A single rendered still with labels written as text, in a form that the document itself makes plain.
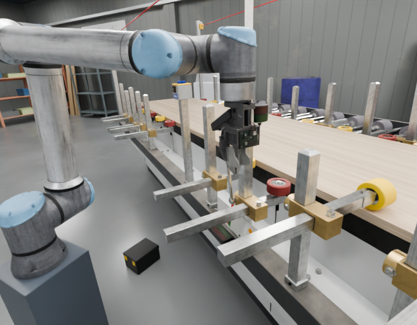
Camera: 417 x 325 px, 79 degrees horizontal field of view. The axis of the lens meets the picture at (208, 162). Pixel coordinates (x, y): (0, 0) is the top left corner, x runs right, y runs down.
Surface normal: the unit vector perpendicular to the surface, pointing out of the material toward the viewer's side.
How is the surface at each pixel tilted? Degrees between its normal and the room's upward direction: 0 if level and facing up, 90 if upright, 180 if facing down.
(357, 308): 0
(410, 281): 90
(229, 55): 91
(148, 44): 90
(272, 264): 0
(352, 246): 90
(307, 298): 0
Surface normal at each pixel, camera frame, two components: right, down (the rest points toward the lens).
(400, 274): -0.89, 0.21
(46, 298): 0.88, 0.13
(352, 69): -0.47, 0.34
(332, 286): -0.05, -0.93
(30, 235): 0.64, 0.25
